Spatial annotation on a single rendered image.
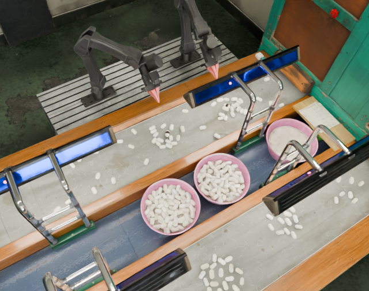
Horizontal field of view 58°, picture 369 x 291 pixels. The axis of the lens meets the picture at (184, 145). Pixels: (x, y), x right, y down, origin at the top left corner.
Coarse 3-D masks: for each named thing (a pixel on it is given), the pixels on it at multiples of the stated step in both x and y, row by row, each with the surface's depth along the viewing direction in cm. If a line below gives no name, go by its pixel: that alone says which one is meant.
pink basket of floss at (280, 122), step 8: (280, 120) 177; (288, 120) 178; (296, 120) 177; (272, 128) 177; (296, 128) 180; (304, 128) 177; (312, 144) 173; (272, 152) 170; (312, 152) 169; (288, 160) 163; (304, 160) 164
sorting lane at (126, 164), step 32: (224, 96) 187; (256, 96) 188; (288, 96) 190; (128, 128) 172; (160, 128) 173; (192, 128) 174; (224, 128) 175; (96, 160) 161; (128, 160) 162; (160, 160) 163; (32, 192) 151; (64, 192) 152; (0, 224) 142
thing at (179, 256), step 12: (180, 252) 105; (156, 264) 104; (168, 264) 101; (180, 264) 103; (132, 276) 104; (144, 276) 99; (156, 276) 100; (168, 276) 103; (180, 276) 105; (120, 288) 99; (132, 288) 97; (144, 288) 100; (156, 288) 102
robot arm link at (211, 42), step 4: (196, 32) 171; (196, 36) 172; (204, 36) 168; (208, 36) 165; (212, 36) 166; (196, 40) 175; (204, 40) 169; (208, 40) 165; (212, 40) 166; (216, 40) 167; (204, 44) 168; (208, 44) 166; (212, 44) 166; (216, 44) 167; (204, 48) 171; (208, 48) 168
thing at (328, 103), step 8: (264, 40) 203; (264, 48) 206; (272, 48) 200; (312, 88) 185; (320, 96) 182; (328, 96) 178; (328, 104) 180; (336, 104) 175; (336, 112) 177; (344, 112) 173; (344, 120) 174; (352, 120) 170; (352, 128) 172; (360, 128) 168; (360, 136) 170; (368, 256) 208
